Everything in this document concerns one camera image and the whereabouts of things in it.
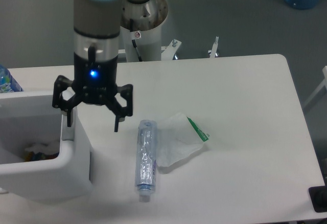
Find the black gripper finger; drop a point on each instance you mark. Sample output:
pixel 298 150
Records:
pixel 126 92
pixel 61 84

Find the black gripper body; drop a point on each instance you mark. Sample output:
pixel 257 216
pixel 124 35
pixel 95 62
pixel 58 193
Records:
pixel 94 82

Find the white push-lid trash can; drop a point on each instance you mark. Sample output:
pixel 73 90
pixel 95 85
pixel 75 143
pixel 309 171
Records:
pixel 28 118

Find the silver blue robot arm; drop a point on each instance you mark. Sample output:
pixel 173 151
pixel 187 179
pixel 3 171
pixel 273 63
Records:
pixel 97 25

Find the colourful trash inside can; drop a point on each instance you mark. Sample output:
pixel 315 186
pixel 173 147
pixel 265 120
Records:
pixel 40 151

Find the blue labelled bottle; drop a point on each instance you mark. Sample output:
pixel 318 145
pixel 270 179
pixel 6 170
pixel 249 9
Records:
pixel 8 83

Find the clear green-edged plastic bag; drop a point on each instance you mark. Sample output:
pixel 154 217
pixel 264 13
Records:
pixel 179 137

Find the crushed clear plastic bottle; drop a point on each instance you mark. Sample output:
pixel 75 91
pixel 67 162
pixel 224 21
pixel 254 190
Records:
pixel 146 155

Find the silver levelling foot bolt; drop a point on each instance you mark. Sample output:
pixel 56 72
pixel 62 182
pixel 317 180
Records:
pixel 213 52

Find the white furniture leg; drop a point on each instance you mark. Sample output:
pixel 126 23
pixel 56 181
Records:
pixel 316 95

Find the black device at table edge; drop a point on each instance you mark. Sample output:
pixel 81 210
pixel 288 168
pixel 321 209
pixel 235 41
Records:
pixel 318 198

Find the white base frame with bolts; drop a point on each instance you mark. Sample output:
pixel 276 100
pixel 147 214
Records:
pixel 169 52

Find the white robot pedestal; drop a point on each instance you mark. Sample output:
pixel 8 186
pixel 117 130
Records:
pixel 141 27

